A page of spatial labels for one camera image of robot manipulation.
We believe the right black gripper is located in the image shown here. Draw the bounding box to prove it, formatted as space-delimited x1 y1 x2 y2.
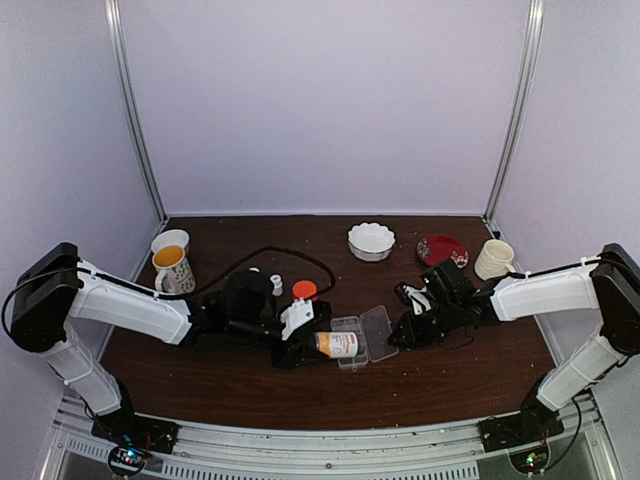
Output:
388 298 462 349

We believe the grey capped white orange bottle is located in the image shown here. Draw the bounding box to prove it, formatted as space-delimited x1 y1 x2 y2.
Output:
312 332 360 359

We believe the clear plastic pill organizer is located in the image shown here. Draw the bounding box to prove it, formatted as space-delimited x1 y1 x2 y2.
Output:
330 305 399 371

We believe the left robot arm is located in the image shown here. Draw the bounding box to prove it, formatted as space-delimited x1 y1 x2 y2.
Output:
1 242 331 444

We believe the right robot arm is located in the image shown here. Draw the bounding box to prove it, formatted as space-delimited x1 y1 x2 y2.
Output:
387 243 639 442

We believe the orange pill bottle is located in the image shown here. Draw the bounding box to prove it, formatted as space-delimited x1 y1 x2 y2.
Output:
292 280 318 301

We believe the shorter small white bottle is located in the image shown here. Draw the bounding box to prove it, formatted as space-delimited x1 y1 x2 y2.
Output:
270 274 283 297

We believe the red patterned plate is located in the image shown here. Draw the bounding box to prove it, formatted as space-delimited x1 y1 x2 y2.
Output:
416 235 469 269

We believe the white fluted bowl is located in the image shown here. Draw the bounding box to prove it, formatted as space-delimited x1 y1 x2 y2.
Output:
347 222 396 262

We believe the cream ceramic mug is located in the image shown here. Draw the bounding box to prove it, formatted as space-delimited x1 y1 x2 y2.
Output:
474 239 515 280

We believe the white floral mug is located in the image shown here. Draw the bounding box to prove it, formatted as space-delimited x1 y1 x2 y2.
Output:
152 245 196 294

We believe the plain white bowl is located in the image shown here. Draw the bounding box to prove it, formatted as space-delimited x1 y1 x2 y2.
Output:
150 229 190 254

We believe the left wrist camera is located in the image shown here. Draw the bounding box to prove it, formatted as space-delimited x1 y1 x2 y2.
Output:
279 299 314 341

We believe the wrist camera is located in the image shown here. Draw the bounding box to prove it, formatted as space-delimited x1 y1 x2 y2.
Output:
279 299 314 341
394 282 431 316

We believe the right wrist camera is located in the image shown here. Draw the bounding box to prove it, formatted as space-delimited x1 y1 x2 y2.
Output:
394 282 431 316

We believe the left black braided cable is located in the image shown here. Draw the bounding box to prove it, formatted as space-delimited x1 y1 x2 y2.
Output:
0 245 335 331

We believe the front aluminium rail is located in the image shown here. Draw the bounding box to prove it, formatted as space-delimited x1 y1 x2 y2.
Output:
39 421 619 479

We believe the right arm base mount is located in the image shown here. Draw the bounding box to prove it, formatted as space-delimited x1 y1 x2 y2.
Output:
478 378 564 476

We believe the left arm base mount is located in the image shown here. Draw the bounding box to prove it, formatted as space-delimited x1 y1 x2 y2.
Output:
84 380 179 479

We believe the right aluminium frame post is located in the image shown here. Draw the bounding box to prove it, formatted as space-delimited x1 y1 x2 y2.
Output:
483 0 546 230

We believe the aluminium frame post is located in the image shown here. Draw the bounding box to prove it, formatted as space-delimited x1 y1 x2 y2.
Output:
104 0 168 224
483 0 546 230

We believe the left aluminium frame post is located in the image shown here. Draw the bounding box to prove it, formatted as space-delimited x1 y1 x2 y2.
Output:
104 0 168 224

